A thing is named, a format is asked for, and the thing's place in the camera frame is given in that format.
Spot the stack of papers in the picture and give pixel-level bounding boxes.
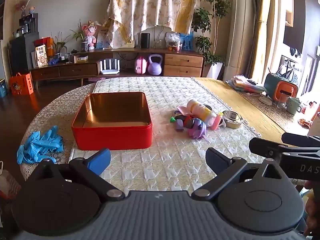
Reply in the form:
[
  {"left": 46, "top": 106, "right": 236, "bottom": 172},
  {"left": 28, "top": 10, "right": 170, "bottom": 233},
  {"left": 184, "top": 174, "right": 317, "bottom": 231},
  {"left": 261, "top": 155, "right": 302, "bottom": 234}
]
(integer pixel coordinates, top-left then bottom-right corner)
[{"left": 226, "top": 75, "right": 267, "bottom": 94}]

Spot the yellow patterned cloth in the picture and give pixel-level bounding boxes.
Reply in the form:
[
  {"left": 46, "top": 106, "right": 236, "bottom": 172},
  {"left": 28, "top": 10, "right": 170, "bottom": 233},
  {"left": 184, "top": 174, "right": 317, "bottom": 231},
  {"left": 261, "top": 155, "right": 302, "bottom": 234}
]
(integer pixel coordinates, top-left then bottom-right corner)
[{"left": 107, "top": 0, "right": 203, "bottom": 49}]

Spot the pink plush doll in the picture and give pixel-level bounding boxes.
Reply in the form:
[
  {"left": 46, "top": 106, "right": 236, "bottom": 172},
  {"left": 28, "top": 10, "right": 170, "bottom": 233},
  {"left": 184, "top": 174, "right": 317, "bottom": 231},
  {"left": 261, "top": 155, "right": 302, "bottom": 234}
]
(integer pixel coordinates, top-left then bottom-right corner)
[{"left": 82, "top": 21, "right": 99, "bottom": 50}]

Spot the black speaker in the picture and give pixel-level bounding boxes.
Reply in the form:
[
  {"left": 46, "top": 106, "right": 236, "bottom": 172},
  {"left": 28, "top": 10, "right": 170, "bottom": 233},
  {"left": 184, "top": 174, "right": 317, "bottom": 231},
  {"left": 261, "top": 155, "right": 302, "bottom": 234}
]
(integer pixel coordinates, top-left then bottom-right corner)
[{"left": 140, "top": 33, "right": 150, "bottom": 49}]

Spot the orange gift box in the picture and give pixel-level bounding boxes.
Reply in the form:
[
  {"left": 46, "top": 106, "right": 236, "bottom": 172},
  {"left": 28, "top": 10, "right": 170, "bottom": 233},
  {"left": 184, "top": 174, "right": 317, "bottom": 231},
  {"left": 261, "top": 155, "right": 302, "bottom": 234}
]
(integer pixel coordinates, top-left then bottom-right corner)
[{"left": 9, "top": 73, "right": 34, "bottom": 96}]

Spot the white router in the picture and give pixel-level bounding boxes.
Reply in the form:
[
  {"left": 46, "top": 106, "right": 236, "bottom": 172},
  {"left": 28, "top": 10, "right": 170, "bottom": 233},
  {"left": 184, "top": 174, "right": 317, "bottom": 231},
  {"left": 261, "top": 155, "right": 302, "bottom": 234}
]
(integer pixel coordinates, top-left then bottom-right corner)
[{"left": 99, "top": 58, "right": 121, "bottom": 75}]

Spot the green orange appliance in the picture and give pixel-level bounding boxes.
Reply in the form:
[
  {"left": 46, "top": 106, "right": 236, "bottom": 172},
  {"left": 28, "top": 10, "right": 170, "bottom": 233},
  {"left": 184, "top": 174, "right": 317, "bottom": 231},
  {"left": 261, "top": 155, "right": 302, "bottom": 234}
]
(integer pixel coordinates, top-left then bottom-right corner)
[{"left": 264, "top": 73, "right": 298, "bottom": 102}]

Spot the red tin box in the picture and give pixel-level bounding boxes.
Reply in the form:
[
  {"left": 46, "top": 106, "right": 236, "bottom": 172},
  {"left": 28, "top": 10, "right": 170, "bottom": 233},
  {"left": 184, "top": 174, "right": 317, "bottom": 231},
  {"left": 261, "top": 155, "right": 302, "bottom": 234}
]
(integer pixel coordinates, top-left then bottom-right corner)
[{"left": 71, "top": 92, "right": 153, "bottom": 151}]

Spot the green mug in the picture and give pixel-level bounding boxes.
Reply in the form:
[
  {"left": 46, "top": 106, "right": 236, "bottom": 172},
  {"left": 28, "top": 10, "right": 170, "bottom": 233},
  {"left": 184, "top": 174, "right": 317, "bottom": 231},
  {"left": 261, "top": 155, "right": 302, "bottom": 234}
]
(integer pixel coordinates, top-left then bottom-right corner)
[{"left": 286, "top": 97, "right": 303, "bottom": 115}]

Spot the white standing air conditioner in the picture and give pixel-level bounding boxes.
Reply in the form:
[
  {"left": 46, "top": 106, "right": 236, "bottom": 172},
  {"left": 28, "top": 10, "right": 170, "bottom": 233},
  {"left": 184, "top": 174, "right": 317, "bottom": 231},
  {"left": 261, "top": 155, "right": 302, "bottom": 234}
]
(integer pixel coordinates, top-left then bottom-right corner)
[{"left": 224, "top": 0, "right": 260, "bottom": 82}]

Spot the pink striped comb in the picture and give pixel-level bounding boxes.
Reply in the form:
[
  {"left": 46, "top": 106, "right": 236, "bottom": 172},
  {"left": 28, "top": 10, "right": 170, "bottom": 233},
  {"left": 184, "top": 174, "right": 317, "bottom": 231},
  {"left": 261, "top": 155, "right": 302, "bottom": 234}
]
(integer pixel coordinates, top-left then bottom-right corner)
[{"left": 175, "top": 106, "right": 190, "bottom": 117}]

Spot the black cabinet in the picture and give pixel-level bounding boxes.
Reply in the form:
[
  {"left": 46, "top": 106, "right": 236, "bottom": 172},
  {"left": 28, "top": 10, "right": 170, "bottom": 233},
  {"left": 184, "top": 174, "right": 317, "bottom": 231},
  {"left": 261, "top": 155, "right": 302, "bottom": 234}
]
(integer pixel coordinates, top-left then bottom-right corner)
[{"left": 9, "top": 32, "right": 40, "bottom": 77}]

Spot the pile of blue gloves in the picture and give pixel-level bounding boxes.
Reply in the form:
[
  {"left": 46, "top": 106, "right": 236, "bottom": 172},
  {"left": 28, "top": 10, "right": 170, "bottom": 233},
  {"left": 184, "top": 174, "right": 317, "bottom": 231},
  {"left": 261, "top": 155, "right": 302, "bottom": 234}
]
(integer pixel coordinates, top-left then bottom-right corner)
[{"left": 17, "top": 126, "right": 64, "bottom": 165}]

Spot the pink tube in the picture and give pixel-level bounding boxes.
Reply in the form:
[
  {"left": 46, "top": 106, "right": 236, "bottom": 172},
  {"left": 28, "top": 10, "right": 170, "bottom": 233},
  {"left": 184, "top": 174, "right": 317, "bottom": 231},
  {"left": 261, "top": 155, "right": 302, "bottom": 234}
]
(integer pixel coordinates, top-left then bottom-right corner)
[{"left": 211, "top": 112, "right": 223, "bottom": 130}]

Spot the white bottle yellow label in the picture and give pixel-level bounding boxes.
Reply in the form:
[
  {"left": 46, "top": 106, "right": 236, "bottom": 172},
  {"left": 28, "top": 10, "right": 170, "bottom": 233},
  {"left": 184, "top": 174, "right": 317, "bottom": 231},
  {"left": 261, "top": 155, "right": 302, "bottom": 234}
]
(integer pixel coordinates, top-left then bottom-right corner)
[{"left": 187, "top": 99, "right": 217, "bottom": 128}]

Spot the yellow curtain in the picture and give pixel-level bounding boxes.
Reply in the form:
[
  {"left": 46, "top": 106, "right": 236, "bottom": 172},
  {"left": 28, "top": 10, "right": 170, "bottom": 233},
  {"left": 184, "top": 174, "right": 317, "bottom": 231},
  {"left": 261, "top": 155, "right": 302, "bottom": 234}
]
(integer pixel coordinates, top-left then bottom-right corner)
[{"left": 251, "top": 0, "right": 283, "bottom": 82}]

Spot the potted grass plant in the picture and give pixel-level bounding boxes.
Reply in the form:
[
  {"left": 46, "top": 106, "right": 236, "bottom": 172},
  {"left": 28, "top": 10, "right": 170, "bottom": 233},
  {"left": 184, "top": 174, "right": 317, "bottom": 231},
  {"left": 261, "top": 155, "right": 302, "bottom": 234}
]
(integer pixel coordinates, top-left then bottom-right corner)
[{"left": 70, "top": 20, "right": 90, "bottom": 52}]

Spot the purple blue spotted toy figure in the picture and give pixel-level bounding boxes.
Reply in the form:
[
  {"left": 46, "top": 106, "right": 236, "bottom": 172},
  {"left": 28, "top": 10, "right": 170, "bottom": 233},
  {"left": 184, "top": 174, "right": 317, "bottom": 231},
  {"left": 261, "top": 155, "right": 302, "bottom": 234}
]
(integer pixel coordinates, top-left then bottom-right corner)
[{"left": 184, "top": 117, "right": 207, "bottom": 140}]

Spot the yellow woven table runner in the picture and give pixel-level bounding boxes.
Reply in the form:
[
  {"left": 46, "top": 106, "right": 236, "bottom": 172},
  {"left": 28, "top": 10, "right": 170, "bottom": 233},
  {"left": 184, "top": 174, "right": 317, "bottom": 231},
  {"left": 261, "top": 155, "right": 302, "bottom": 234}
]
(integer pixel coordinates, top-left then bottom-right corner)
[{"left": 192, "top": 77, "right": 300, "bottom": 147}]

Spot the white plastic bag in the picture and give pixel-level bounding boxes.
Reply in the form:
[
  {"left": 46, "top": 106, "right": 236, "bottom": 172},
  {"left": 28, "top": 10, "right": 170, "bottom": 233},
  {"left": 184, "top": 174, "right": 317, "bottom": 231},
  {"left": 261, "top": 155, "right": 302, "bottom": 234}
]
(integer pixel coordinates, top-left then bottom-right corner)
[{"left": 0, "top": 161, "right": 22, "bottom": 200}]

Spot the purple kettlebell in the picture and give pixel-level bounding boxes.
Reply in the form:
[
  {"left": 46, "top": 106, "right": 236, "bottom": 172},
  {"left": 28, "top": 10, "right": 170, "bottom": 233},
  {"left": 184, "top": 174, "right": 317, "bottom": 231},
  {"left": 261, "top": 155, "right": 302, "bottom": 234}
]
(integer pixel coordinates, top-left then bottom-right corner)
[{"left": 147, "top": 54, "right": 163, "bottom": 75}]

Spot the small leafy potted plant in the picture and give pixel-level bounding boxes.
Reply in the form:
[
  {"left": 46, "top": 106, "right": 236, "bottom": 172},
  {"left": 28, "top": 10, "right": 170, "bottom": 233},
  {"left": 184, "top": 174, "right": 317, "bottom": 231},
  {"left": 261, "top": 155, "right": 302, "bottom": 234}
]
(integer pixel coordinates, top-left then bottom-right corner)
[{"left": 51, "top": 32, "right": 70, "bottom": 60}]

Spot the clear plastic bag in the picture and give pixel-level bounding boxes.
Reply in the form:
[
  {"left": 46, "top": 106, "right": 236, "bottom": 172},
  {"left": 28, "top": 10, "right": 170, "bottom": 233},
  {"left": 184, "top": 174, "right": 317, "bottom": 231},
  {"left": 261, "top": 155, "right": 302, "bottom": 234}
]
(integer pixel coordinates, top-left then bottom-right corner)
[{"left": 165, "top": 32, "right": 181, "bottom": 52}]

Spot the lace tablecloth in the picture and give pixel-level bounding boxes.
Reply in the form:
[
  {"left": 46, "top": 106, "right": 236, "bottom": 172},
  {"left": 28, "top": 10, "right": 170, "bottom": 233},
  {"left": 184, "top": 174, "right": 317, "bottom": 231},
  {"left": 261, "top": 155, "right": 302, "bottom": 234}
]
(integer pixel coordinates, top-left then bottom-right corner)
[{"left": 19, "top": 82, "right": 313, "bottom": 180}]

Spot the black coffee machine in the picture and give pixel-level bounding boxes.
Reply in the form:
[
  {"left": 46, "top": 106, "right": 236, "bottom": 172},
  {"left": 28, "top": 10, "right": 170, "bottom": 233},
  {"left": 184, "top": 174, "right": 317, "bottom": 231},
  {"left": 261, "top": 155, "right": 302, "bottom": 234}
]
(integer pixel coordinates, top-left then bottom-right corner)
[{"left": 19, "top": 13, "right": 38, "bottom": 35}]

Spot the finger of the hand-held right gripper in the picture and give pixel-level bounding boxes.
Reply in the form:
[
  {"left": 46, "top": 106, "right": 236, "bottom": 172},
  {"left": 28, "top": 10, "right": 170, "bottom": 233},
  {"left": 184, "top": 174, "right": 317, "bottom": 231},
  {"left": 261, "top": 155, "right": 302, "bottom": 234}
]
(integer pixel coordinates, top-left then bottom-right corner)
[
  {"left": 282, "top": 132, "right": 320, "bottom": 147},
  {"left": 249, "top": 137, "right": 320, "bottom": 160}
]

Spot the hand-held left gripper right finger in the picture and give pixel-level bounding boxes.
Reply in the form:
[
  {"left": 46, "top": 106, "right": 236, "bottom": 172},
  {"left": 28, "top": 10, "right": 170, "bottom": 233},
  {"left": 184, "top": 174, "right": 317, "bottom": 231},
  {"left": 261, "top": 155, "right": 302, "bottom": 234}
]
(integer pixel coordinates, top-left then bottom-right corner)
[{"left": 191, "top": 147, "right": 293, "bottom": 202}]

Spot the wooden TV cabinet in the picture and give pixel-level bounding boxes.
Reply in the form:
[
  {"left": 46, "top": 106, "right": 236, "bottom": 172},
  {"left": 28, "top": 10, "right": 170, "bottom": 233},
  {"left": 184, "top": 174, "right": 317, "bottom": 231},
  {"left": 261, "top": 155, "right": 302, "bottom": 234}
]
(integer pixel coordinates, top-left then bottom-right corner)
[{"left": 29, "top": 47, "right": 205, "bottom": 89}]

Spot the white brown snack bag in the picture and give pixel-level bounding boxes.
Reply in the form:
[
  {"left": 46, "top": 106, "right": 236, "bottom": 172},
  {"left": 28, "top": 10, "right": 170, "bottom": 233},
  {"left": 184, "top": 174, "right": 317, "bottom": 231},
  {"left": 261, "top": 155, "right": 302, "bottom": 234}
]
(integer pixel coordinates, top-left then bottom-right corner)
[{"left": 35, "top": 44, "right": 48, "bottom": 68}]

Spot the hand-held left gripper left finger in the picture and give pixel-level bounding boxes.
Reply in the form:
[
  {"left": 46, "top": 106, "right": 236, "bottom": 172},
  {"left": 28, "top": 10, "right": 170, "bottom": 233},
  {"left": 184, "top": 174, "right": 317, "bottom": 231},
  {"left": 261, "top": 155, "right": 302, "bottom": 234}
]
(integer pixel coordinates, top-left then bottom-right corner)
[{"left": 25, "top": 148, "right": 125, "bottom": 202}]

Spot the potted tree white pot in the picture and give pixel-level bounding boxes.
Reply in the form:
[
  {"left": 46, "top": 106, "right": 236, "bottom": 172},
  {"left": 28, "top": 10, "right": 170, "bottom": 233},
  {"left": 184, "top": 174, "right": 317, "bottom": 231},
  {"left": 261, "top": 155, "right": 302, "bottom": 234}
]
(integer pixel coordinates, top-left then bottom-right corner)
[{"left": 191, "top": 0, "right": 232, "bottom": 78}]

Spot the pink toy case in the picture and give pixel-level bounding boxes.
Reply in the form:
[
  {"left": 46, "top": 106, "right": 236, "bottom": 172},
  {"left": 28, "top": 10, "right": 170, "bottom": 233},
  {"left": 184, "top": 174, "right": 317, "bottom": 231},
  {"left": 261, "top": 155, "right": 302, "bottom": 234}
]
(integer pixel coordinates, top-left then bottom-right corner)
[{"left": 135, "top": 56, "right": 148, "bottom": 74}]

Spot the steel bowl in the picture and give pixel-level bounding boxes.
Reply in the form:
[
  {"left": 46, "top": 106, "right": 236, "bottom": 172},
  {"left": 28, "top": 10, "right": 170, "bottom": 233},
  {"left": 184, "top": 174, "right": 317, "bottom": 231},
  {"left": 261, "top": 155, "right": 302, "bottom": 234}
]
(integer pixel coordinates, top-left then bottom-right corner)
[{"left": 222, "top": 110, "right": 243, "bottom": 128}]

